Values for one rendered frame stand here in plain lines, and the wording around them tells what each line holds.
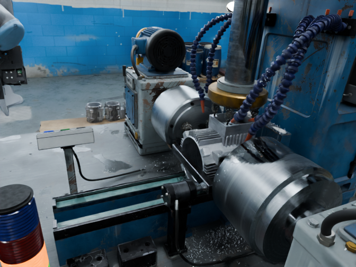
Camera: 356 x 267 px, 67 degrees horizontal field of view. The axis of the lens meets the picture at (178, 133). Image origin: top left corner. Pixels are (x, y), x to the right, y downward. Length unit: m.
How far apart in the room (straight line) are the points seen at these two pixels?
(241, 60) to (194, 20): 6.16
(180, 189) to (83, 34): 5.62
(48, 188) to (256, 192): 0.82
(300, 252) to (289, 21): 0.68
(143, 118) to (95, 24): 5.06
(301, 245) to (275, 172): 0.17
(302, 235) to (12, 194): 0.43
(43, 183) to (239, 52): 0.88
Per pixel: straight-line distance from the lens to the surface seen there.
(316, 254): 0.49
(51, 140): 0.94
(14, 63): 0.99
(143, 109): 1.21
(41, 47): 6.16
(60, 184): 1.18
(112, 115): 3.36
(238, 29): 0.79
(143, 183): 0.93
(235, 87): 0.79
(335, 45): 0.85
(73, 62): 6.23
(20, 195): 0.43
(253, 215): 0.61
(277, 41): 1.01
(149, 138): 1.28
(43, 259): 0.50
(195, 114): 1.00
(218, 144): 0.84
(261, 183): 0.61
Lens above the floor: 1.46
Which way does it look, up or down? 25 degrees down
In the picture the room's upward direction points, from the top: 3 degrees clockwise
